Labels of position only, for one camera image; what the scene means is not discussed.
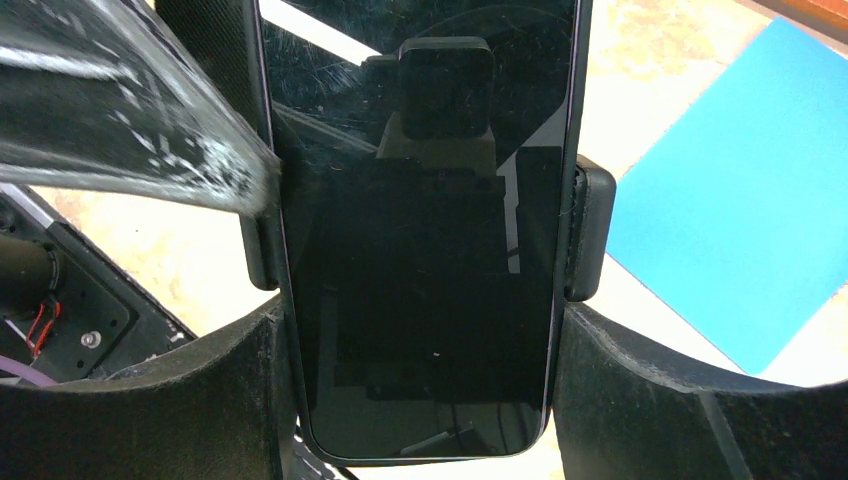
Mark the black round-base phone stand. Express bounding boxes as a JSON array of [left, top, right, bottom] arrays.
[[239, 153, 617, 303]]

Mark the orange wooden shelf rack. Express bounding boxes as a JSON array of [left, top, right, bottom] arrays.
[[756, 0, 847, 29]]

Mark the blue rectangular mat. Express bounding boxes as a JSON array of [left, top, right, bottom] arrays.
[[607, 18, 847, 374]]

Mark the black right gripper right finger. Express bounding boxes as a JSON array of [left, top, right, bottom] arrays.
[[553, 304, 847, 479]]

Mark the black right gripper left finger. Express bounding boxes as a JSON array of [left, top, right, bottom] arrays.
[[1, 299, 297, 479]]

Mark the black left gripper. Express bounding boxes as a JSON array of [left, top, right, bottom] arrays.
[[1, 1, 278, 383]]

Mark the black smartphone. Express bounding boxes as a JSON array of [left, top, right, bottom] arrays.
[[258, 1, 591, 466]]

